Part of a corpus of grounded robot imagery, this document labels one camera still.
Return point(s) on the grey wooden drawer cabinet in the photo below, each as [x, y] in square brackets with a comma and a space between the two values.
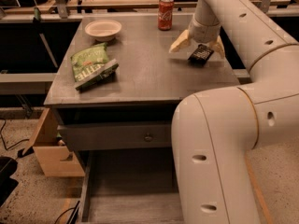
[149, 82]

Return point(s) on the red coca-cola can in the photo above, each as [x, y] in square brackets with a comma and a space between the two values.
[165, 14]

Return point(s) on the green kettle chips bag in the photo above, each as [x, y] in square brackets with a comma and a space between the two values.
[92, 65]

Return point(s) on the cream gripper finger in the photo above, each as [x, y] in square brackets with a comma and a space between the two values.
[182, 42]
[217, 46]

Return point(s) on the black object at left edge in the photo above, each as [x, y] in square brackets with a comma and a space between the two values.
[8, 167]

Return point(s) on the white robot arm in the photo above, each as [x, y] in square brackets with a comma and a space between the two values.
[212, 130]

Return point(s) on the white paper bowl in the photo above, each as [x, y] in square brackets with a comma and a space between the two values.
[103, 30]

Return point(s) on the grey top drawer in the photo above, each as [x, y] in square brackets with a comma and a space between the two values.
[115, 135]

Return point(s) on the light wooden box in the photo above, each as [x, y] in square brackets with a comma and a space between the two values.
[53, 156]

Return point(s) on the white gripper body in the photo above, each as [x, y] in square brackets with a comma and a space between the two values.
[203, 34]

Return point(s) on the round drawer knob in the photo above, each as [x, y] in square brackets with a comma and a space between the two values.
[148, 137]

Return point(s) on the open grey middle drawer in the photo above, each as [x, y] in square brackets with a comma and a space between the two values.
[130, 186]

